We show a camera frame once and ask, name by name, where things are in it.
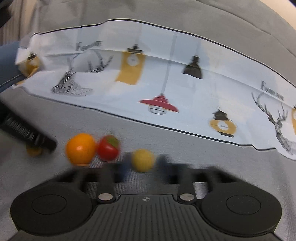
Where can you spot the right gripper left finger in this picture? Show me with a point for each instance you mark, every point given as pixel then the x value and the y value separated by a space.
pixel 98 183

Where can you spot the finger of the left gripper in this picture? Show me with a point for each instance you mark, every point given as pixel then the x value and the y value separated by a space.
pixel 18 127

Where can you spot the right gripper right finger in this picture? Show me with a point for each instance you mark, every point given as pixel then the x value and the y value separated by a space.
pixel 185 176

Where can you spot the orange tomato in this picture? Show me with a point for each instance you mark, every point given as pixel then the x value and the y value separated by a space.
pixel 33 151
pixel 81 149

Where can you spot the yellow-green longan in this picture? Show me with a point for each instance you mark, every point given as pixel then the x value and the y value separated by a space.
pixel 142 160

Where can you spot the red cherry tomato in pile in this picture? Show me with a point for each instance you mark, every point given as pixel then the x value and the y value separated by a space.
pixel 108 148

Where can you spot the orange tomato top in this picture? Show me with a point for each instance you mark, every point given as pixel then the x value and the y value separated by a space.
pixel 81 149

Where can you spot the grey printed sofa cover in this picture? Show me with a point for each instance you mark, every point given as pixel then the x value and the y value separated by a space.
pixel 207 83

